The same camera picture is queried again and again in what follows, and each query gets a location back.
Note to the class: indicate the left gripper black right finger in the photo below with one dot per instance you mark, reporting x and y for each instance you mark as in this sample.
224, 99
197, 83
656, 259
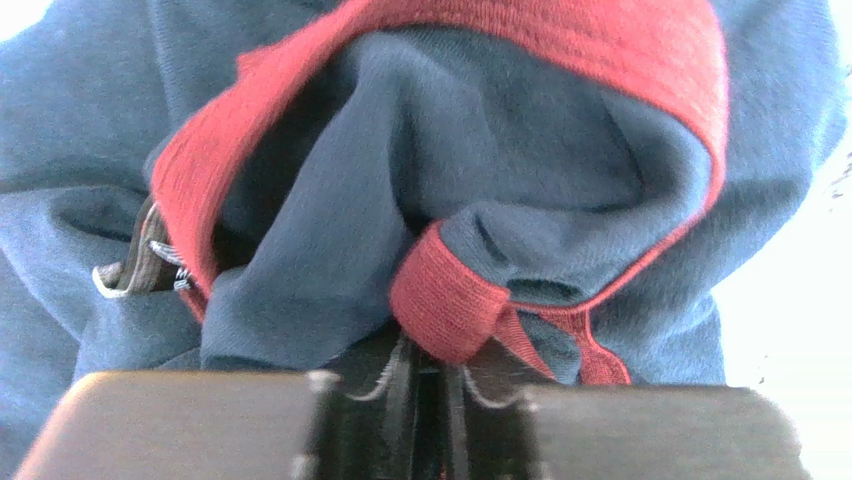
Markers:
484, 416

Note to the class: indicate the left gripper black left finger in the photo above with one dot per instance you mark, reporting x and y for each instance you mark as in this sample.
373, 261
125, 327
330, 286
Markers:
367, 427

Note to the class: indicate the navy maroon tank top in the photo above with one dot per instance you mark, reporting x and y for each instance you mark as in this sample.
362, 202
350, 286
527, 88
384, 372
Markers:
259, 185

